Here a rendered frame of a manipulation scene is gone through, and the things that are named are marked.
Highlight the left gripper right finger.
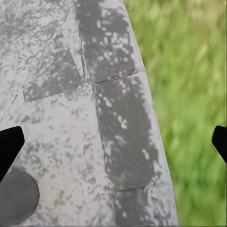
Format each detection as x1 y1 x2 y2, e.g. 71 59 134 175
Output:
212 126 227 163

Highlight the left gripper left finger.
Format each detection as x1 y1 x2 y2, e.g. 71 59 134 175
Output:
0 126 25 182

